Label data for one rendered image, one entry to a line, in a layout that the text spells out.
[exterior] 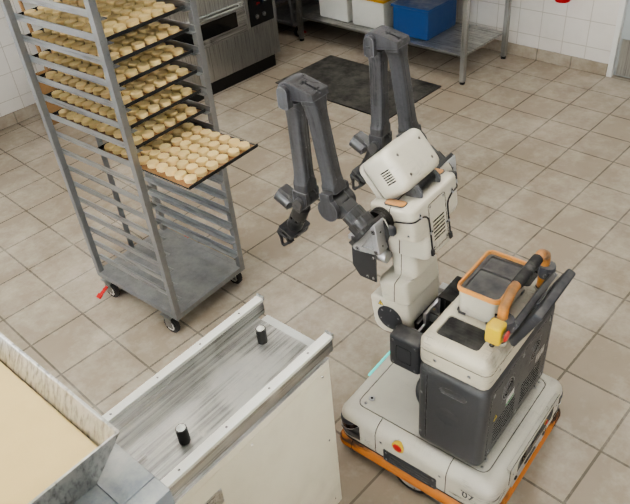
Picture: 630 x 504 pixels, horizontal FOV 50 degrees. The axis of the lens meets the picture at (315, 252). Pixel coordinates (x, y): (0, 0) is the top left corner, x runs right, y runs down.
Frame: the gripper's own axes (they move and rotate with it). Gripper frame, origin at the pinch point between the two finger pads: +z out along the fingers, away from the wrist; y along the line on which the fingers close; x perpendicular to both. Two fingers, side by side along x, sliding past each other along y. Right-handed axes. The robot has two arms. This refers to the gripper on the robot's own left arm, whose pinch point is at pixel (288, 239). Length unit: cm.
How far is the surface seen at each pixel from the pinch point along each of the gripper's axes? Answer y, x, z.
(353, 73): -298, -129, 169
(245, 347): 42.3, 18.5, -0.6
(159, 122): -23, -87, 29
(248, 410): 63, 35, -16
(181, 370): 62, 11, -1
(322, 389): 36, 45, -2
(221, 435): 73, 35, -16
